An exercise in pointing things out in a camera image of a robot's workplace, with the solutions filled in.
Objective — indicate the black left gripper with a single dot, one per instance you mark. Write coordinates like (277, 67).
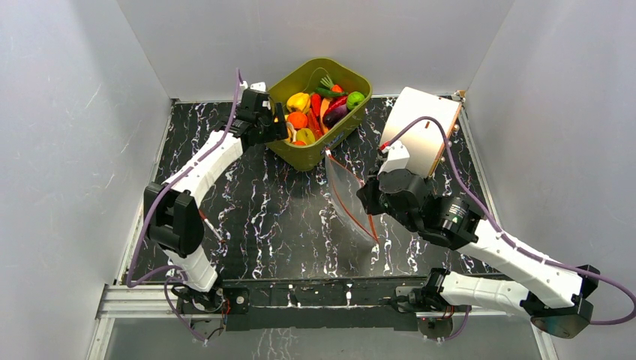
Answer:
(279, 132)

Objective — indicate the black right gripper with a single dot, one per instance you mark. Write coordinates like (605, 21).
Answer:
(370, 194)

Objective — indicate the orange toy fruit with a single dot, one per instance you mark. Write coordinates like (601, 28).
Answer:
(297, 119)

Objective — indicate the clear zip bag orange zipper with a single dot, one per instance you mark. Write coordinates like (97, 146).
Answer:
(343, 186)

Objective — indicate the yellow toy bell pepper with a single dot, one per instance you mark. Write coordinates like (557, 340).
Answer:
(299, 103)

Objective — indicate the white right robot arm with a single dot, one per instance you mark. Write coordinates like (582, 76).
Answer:
(553, 299)

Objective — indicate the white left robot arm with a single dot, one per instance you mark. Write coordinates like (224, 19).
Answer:
(172, 220)

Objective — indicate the yellow green toy fruit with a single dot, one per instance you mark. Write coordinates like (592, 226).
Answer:
(304, 137)

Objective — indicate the purple toy eggplant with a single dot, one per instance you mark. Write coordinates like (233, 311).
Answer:
(332, 117)

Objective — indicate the red toy chili pepper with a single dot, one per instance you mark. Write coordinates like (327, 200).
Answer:
(336, 102)

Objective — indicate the white cylindrical appliance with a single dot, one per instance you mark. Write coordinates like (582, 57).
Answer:
(423, 141)

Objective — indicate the green toy lime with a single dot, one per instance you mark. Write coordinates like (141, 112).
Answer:
(354, 99)

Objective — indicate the red white marker pen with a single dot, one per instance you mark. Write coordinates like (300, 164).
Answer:
(209, 224)

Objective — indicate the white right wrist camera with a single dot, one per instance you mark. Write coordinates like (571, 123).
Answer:
(394, 157)

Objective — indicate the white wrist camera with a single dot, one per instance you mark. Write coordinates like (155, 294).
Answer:
(394, 157)
(258, 87)

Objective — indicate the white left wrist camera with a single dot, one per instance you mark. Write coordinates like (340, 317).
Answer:
(258, 87)

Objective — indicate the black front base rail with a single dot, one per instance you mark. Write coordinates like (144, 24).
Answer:
(326, 303)

